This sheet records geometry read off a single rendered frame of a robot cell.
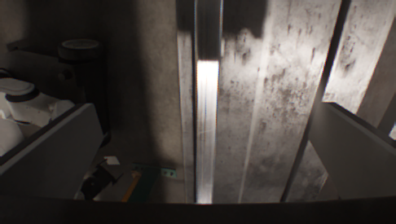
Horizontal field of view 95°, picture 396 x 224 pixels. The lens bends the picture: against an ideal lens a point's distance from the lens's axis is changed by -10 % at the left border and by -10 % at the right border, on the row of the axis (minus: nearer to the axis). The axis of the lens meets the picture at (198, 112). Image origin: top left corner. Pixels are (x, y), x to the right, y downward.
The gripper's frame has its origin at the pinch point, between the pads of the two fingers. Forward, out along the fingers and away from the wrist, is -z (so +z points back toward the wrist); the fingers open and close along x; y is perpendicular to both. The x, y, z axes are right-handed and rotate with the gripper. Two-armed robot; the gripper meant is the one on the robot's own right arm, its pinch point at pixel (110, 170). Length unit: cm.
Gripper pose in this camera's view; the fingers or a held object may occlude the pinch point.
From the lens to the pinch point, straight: 110.2
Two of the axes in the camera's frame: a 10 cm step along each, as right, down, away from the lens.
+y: 5.7, -6.5, -5.1
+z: -3.4, 3.7, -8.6
